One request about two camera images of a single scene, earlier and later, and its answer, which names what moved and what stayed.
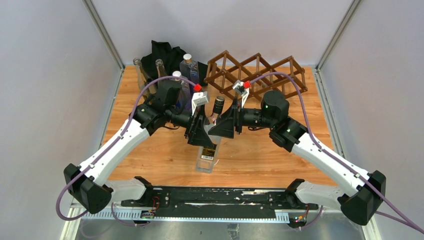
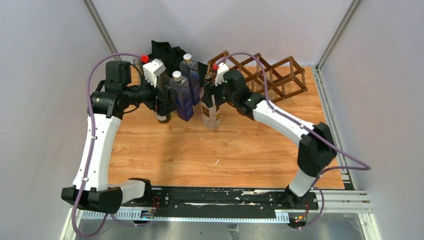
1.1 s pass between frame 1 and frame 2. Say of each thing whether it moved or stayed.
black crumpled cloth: stayed
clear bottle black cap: moved
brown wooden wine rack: stayed
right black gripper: moved
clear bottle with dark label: stayed
